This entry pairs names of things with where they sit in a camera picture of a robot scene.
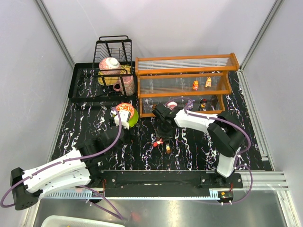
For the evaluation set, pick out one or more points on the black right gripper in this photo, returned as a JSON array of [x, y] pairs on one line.
[[164, 134]]

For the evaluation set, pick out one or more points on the pink piglet toy figure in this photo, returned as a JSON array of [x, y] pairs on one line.
[[157, 143]]

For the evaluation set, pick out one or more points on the yellow bear toy figure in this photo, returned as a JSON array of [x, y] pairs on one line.
[[195, 85]]

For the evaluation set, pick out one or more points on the brown rabbit toy figure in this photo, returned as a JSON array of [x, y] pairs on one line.
[[208, 82]]

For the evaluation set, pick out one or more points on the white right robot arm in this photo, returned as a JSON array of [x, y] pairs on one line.
[[227, 136]]

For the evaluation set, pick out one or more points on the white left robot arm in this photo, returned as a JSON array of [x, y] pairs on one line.
[[78, 167]]

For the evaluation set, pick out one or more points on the wooden tiered display shelf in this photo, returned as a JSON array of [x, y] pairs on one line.
[[161, 79]]

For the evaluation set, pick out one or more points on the pink white lamb toy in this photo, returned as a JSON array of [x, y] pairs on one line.
[[171, 105]]

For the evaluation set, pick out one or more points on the lime green plate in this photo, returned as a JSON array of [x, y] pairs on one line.
[[132, 121]]

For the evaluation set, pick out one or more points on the purple bunny toy figure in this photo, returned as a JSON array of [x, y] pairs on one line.
[[189, 105]]

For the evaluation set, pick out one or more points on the orange patterned white bowl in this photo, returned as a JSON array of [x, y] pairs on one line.
[[127, 107]]

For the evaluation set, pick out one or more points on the Snow White toy figure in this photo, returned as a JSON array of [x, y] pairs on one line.
[[202, 106]]

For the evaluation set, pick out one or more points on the pink floral mug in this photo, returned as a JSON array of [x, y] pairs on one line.
[[125, 85]]

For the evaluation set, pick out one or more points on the black drain tray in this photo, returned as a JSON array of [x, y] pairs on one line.
[[85, 87]]

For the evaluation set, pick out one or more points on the yellow plate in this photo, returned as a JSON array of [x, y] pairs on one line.
[[109, 81]]

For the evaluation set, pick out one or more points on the pink floral bowl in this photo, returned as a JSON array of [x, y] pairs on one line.
[[109, 66]]

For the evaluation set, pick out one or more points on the white plastic bin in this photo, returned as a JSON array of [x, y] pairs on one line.
[[64, 221]]

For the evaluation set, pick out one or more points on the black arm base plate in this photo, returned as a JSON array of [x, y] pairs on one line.
[[202, 179]]

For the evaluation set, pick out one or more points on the black wire dish rack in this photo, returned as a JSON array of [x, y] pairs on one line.
[[116, 46]]

